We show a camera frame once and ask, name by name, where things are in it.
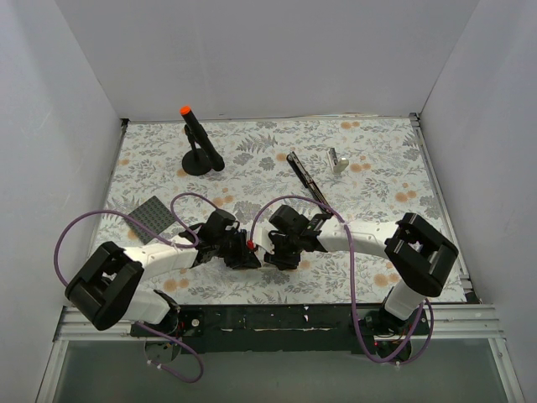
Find black stapler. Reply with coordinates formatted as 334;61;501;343
286;151;333;216

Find beige stapler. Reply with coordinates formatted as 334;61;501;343
327;148;349;175

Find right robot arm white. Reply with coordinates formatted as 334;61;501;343
251;205;459;334

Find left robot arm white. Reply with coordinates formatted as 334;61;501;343
65;209;261;336

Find floral patterned table mat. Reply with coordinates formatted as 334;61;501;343
95;118;448;305

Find grey perforated plate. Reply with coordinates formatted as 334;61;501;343
126;196;175;244

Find black microphone on stand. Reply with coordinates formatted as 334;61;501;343
180;106;225;176

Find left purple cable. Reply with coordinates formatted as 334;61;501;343
53;192;236;384

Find purple cable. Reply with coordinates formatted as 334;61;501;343
249;195;434;364
53;192;236;384

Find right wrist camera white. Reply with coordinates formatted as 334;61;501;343
247;226;274;254

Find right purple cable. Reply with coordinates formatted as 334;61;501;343
249;195;434;364

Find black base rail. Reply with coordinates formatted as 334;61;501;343
129;304;431;358

